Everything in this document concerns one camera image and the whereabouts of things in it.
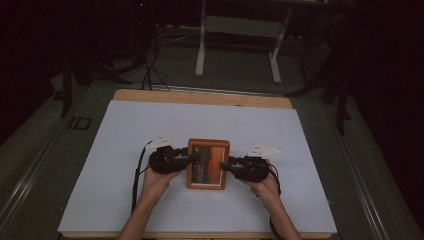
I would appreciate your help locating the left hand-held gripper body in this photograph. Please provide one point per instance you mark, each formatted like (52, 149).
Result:
(164, 161)

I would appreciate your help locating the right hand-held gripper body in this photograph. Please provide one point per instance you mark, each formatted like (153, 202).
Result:
(255, 168)

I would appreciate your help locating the black floor socket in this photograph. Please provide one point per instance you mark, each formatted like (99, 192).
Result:
(80, 123)

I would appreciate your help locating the wooden picture frame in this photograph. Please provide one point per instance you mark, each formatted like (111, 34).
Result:
(208, 173)

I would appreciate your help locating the person's left hand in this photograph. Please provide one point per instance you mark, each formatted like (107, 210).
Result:
(158, 185)

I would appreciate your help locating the white table mat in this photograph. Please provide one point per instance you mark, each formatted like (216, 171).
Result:
(110, 200)

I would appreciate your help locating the white metal desk frame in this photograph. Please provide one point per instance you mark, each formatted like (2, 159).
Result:
(240, 26)

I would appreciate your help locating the metal floor rail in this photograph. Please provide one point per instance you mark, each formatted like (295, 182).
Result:
(26, 186)
(363, 186)

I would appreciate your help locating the black metal stand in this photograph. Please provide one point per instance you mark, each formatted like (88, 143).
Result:
(66, 90)
(341, 100)

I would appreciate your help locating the person's right hand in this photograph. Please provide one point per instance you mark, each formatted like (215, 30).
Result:
(265, 190)

